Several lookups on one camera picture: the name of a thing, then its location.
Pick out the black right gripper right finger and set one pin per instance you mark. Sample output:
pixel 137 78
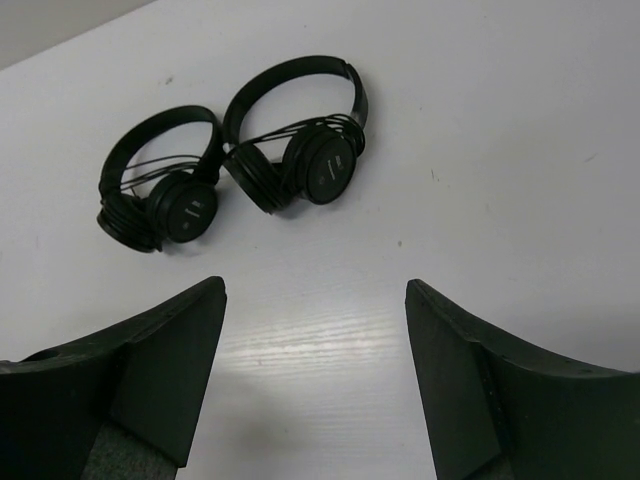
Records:
pixel 499 407

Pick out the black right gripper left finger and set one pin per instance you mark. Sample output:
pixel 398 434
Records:
pixel 121 403

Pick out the left black headphones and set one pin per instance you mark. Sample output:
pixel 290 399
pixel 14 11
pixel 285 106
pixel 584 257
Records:
pixel 181 206

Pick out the black headphones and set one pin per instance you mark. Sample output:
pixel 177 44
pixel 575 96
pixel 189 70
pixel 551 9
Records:
pixel 181 206
pixel 313 159

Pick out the right black headphones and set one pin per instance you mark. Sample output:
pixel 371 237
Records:
pixel 313 159

